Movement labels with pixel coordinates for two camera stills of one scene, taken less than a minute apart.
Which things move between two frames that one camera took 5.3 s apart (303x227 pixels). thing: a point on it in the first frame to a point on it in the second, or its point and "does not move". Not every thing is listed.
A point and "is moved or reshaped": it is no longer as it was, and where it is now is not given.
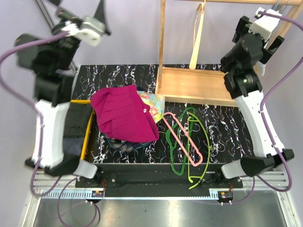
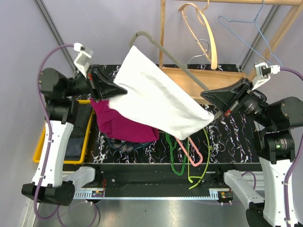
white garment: x=260 y=68 is moved or reshaped
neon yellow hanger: x=190 y=177 does not move
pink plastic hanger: x=176 y=138 does not move
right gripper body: x=242 y=28 to x=239 y=97
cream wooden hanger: x=198 y=22 to x=214 y=61
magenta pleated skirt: x=122 y=115 does not move
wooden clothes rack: x=205 y=86 does not move
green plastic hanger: x=175 y=126 does not move
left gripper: x=65 y=15 to x=101 y=87
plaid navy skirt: x=124 y=146 does not move
